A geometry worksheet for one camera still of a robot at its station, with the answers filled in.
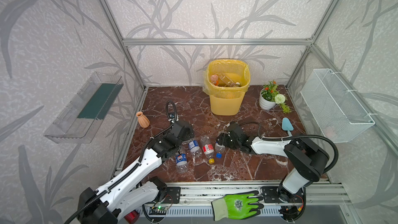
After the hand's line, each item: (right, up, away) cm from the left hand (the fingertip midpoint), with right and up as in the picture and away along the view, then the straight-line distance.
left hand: (186, 125), depth 80 cm
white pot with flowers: (+52, +15, +22) cm, 58 cm away
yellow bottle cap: (+13, -20, +2) cm, 24 cm away
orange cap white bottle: (+15, +26, +17) cm, 34 cm away
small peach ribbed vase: (-28, +1, +12) cm, 31 cm away
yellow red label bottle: (+24, +26, +22) cm, 42 cm away
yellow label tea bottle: (+31, +24, +22) cm, 45 cm away
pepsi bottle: (-3, -21, +2) cm, 22 cm away
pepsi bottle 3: (+18, -15, +5) cm, 24 cm away
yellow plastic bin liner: (+20, +35, +19) cm, 44 cm away
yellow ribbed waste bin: (+24, +13, +16) cm, 32 cm away
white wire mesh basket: (+65, +6, -18) cm, 68 cm away
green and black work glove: (+25, -35, -10) cm, 44 cm away
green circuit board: (-12, -39, -8) cm, 42 cm away
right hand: (+17, -9, +11) cm, 22 cm away
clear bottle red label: (+11, -13, +5) cm, 18 cm away
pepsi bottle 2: (+4, -14, +5) cm, 15 cm away
